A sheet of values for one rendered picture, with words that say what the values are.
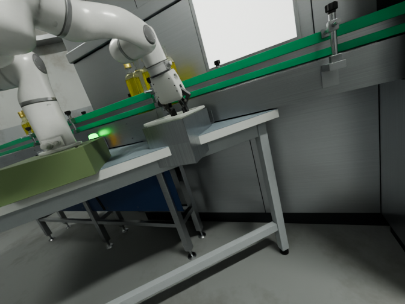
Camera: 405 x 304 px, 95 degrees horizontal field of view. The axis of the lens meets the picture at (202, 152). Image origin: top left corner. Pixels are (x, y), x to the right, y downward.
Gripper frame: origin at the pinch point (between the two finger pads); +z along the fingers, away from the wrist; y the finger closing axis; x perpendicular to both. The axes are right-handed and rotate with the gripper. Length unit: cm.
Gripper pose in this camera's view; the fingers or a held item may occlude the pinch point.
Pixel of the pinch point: (179, 113)
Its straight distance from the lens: 72.4
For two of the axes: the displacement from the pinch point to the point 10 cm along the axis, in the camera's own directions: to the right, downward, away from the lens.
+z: 3.7, 8.0, 4.8
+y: -8.8, 1.3, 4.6
